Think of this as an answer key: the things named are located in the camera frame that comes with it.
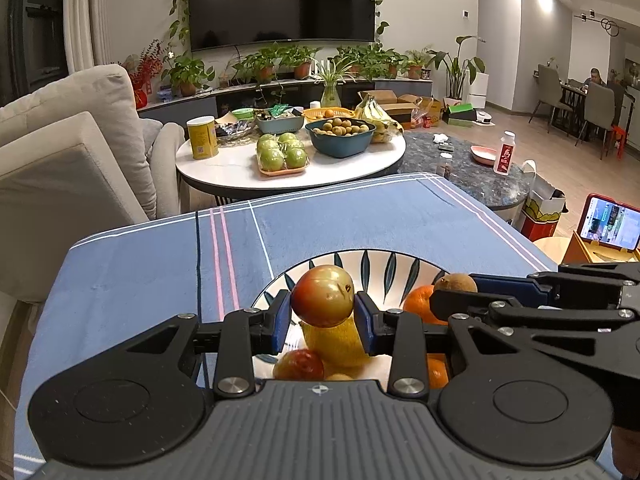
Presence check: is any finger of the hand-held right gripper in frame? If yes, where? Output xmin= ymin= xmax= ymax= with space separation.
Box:
xmin=470 ymin=260 xmax=640 ymax=311
xmin=430 ymin=289 xmax=640 ymax=430

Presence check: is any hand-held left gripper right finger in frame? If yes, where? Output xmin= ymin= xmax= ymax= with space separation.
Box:
xmin=354 ymin=291 xmax=533 ymax=400

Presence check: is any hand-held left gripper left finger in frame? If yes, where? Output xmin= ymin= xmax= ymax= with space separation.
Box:
xmin=117 ymin=290 xmax=294 ymax=399

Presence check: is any yellow lemon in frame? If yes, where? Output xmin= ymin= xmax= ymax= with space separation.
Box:
xmin=299 ymin=317 xmax=386 ymax=369

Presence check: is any brown kiwi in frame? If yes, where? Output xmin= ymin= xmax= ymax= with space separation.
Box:
xmin=432 ymin=272 xmax=478 ymax=295

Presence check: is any red-yellow apple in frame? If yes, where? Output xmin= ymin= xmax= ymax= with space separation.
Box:
xmin=291 ymin=265 xmax=355 ymax=329

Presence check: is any orange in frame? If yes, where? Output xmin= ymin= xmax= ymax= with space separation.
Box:
xmin=426 ymin=352 xmax=450 ymax=391
xmin=402 ymin=284 xmax=451 ymax=327

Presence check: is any white leaf-pattern bowl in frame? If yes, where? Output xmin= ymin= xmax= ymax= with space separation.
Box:
xmin=250 ymin=249 xmax=451 ymax=394

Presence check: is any person's right forearm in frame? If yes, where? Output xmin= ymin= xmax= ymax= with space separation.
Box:
xmin=611 ymin=425 xmax=640 ymax=479

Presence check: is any small red apple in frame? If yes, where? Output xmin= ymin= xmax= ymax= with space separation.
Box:
xmin=272 ymin=349 xmax=326 ymax=382

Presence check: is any round wooden side table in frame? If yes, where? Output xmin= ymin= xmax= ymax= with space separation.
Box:
xmin=532 ymin=236 xmax=569 ymax=264

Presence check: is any wooden phone stand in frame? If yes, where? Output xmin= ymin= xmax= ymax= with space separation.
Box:
xmin=560 ymin=230 xmax=640 ymax=265

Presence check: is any white yellow red carton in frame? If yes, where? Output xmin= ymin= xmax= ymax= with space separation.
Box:
xmin=520 ymin=160 xmax=569 ymax=244

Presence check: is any dark marble coffee table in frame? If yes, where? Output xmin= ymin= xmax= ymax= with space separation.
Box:
xmin=397 ymin=130 xmax=531 ymax=212

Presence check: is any smartphone with lit screen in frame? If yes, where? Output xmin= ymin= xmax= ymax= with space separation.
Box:
xmin=576 ymin=193 xmax=640 ymax=252

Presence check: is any white red-label bottle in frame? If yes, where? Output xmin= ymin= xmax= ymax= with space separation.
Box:
xmin=494 ymin=131 xmax=516 ymax=176

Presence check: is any pink dish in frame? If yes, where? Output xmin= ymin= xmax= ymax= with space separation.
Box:
xmin=470 ymin=145 xmax=501 ymax=166

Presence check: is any blue striped tablecloth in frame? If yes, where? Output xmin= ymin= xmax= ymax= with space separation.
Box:
xmin=14 ymin=172 xmax=559 ymax=480

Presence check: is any round white coffee table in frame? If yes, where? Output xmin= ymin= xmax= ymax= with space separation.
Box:
xmin=175 ymin=130 xmax=407 ymax=202

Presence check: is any tray of green apples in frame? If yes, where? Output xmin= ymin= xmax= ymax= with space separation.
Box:
xmin=256 ymin=132 xmax=310 ymax=177

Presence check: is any green box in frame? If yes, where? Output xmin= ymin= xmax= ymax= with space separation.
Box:
xmin=442 ymin=102 xmax=476 ymax=126

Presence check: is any dark blue bowl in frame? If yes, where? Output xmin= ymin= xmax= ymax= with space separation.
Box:
xmin=305 ymin=119 xmax=377 ymax=159

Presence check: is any open cardboard box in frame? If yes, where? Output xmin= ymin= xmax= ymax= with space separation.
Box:
xmin=359 ymin=89 xmax=407 ymax=117
xmin=397 ymin=94 xmax=445 ymax=129

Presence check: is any red stool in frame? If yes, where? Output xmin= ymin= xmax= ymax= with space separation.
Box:
xmin=607 ymin=125 xmax=630 ymax=160

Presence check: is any white robot vacuum station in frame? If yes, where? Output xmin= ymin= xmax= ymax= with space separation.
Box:
xmin=464 ymin=72 xmax=496 ymax=126

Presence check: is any grey dining chair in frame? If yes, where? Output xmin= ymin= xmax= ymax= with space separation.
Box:
xmin=529 ymin=65 xmax=564 ymax=121
xmin=575 ymin=82 xmax=617 ymax=147

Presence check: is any teal plastic basket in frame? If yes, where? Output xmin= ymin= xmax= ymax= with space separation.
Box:
xmin=255 ymin=109 xmax=306 ymax=135

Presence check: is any dark snack bag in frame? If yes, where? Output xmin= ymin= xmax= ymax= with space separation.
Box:
xmin=215 ymin=120 xmax=256 ymax=141

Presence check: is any pile of longans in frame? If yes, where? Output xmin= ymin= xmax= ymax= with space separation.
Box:
xmin=312 ymin=117 xmax=370 ymax=137

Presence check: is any yellow can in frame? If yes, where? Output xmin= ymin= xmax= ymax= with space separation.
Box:
xmin=186 ymin=116 xmax=220 ymax=161

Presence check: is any dining table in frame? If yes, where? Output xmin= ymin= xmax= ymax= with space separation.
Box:
xmin=560 ymin=82 xmax=626 ymax=126

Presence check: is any bunch of bananas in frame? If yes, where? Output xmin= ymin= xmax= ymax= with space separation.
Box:
xmin=355 ymin=96 xmax=405 ymax=144

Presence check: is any orange plastic basket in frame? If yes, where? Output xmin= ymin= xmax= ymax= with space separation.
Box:
xmin=303 ymin=106 xmax=348 ymax=121

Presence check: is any large-leaf floor plant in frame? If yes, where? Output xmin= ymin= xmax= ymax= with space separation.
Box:
xmin=427 ymin=35 xmax=487 ymax=104

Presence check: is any green potted plant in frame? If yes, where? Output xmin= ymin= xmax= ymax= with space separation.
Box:
xmin=162 ymin=52 xmax=216 ymax=97
xmin=280 ymin=45 xmax=323 ymax=81
xmin=230 ymin=47 xmax=281 ymax=85
xmin=405 ymin=49 xmax=432 ymax=80
xmin=367 ymin=45 xmax=408 ymax=80
xmin=334 ymin=46 xmax=371 ymax=79

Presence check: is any dark television cabinet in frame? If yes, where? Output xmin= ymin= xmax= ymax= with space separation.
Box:
xmin=136 ymin=76 xmax=435 ymax=122

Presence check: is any glass vase with plant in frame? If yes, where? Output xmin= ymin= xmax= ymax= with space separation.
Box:
xmin=317 ymin=57 xmax=351 ymax=109

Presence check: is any beige sofa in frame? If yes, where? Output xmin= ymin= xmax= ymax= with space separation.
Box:
xmin=0 ymin=64 xmax=187 ymax=306

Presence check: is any hanging green vine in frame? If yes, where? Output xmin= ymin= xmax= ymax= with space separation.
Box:
xmin=367 ymin=0 xmax=390 ymax=47
xmin=167 ymin=0 xmax=201 ymax=59

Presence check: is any red flower plant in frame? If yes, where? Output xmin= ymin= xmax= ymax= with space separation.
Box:
xmin=122 ymin=40 xmax=166 ymax=109

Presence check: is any white curtain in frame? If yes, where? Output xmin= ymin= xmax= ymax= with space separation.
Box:
xmin=62 ymin=0 xmax=114 ymax=74

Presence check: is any dark window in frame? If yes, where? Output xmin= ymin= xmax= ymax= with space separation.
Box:
xmin=0 ymin=0 xmax=68 ymax=107

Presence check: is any black wall television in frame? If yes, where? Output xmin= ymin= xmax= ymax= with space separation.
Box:
xmin=187 ymin=0 xmax=377 ymax=53

